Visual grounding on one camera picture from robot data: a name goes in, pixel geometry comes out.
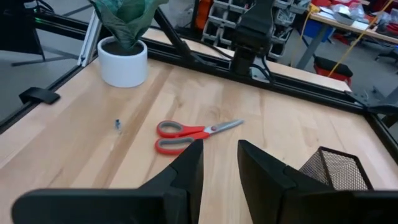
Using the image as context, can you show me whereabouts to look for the green succulent in white pot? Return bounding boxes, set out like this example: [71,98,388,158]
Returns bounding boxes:
[88,0,170,88]

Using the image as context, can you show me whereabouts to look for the red handled scissors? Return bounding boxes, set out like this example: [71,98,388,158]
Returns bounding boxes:
[154,119,245,156]

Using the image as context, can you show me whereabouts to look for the grey parts bin rack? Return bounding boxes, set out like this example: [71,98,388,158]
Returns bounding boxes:
[200,0,312,62]

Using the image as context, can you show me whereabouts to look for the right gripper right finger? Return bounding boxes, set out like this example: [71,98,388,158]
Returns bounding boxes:
[238,139,398,224]

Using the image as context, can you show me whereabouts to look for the yellow floor cable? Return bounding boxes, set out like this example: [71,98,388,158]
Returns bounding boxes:
[328,0,396,77]

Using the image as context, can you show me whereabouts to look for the black table edge clamp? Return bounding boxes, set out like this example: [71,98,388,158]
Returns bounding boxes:
[18,86,62,105]

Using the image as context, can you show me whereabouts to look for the cluttered wooden workbench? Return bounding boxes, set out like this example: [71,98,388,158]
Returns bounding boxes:
[295,0,398,71]

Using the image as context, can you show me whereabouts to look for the black mesh desk organizer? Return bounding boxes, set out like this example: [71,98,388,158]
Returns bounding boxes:
[298,146,374,191]

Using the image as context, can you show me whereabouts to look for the silver aluminium extrusion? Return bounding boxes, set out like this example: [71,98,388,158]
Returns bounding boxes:
[77,9,103,68]

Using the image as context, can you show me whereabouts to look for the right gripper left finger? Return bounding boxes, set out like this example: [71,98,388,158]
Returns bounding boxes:
[11,139,205,224]

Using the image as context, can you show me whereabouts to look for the black aluminium table frame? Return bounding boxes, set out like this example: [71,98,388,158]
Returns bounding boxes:
[0,7,398,166]

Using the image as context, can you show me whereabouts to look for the red and black cart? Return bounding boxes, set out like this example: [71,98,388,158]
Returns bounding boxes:
[313,55,354,87]

